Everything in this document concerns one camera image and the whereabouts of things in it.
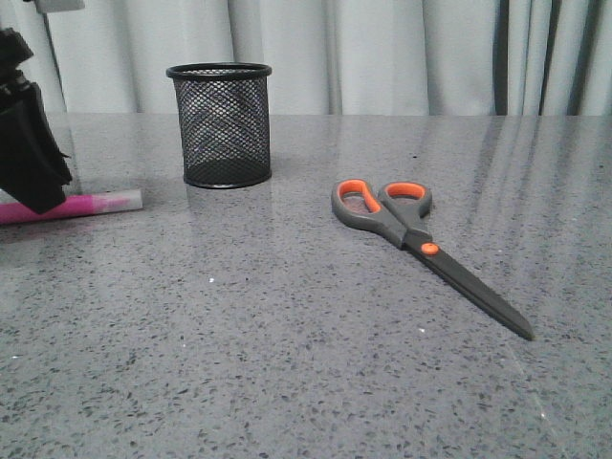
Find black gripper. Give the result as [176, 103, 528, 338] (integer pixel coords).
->
[0, 28, 72, 214]

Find pink highlighter pen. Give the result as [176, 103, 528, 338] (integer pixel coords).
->
[1, 189, 142, 225]

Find grey orange scissors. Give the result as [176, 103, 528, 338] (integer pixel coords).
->
[331, 179, 536, 340]

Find black mesh pen cup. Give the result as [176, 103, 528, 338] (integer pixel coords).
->
[166, 62, 273, 188]

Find pale grey curtain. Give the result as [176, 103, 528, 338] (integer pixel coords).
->
[1, 1, 611, 116]

